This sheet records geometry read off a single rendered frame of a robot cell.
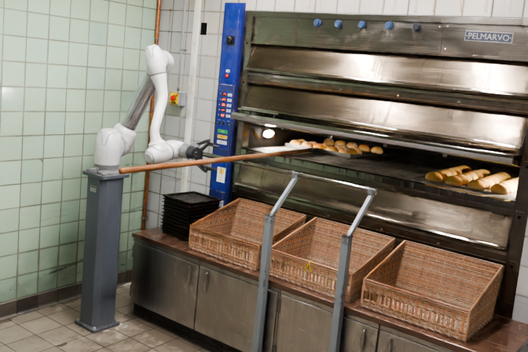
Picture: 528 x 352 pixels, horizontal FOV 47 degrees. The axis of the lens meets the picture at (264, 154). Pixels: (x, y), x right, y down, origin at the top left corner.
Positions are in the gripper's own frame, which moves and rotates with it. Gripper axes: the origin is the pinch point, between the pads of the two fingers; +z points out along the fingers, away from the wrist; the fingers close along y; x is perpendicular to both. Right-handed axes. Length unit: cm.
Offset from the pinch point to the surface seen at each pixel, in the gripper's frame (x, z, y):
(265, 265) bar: 8, 49, 51
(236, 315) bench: 2, 28, 88
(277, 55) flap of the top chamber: -54, -1, -64
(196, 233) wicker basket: -3, -13, 50
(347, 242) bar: 8, 96, 25
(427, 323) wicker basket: -3, 138, 57
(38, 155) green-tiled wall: 41, -114, 16
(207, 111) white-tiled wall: -53, -57, -20
